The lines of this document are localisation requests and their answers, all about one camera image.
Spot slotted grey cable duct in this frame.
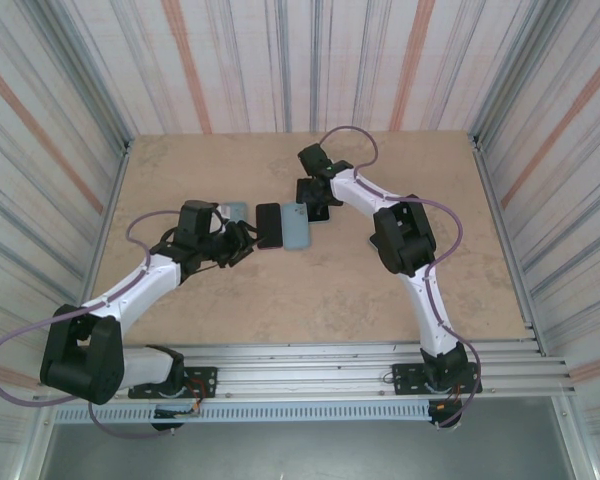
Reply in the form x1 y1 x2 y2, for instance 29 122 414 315
53 402 431 425

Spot aluminium side rail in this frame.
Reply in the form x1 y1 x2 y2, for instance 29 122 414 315
470 132 546 357
62 137 134 364

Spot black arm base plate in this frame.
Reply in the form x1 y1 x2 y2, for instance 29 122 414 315
390 360 483 396
128 366 219 400

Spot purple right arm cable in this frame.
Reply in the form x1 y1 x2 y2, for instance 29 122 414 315
319 124 483 431

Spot aluminium rail frame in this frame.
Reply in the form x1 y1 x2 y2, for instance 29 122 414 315
32 341 579 404

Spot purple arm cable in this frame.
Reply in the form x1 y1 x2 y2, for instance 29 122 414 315
319 124 483 431
0 209 184 441

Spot black smartphone pink edge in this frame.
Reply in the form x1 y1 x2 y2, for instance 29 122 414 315
255 202 284 251

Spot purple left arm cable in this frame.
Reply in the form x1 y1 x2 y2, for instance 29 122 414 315
0 209 184 441

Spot red black wire bundle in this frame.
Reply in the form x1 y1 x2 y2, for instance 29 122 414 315
429 382 465 416
188 378 207 416

